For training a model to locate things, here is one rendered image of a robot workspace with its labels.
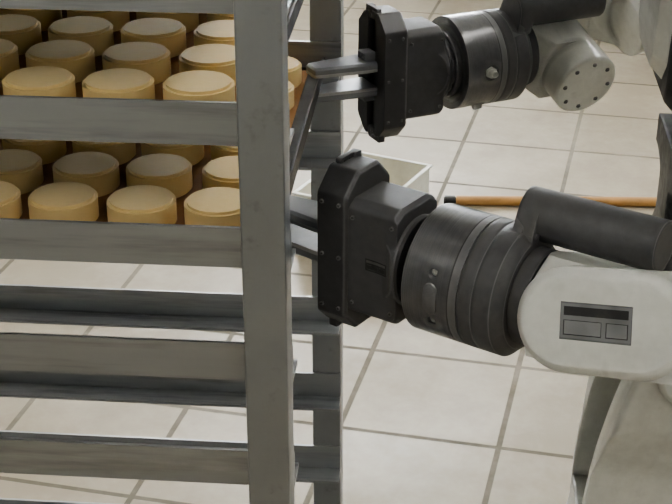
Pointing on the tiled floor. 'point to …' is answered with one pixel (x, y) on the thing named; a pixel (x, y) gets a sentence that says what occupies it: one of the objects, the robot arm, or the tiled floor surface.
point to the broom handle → (522, 196)
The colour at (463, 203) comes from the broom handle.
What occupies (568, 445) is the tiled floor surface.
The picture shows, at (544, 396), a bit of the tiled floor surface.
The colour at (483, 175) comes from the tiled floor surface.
